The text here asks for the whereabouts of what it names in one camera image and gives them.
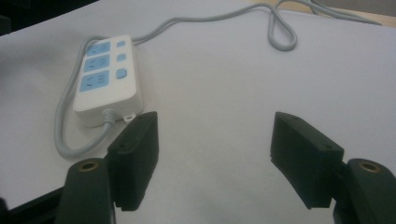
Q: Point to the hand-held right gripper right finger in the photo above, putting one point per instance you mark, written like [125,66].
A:
[306,155]

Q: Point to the white power strip blue sockets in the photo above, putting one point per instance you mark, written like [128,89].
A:
[107,77]

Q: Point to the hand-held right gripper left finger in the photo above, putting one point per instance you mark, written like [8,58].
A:
[132,161]

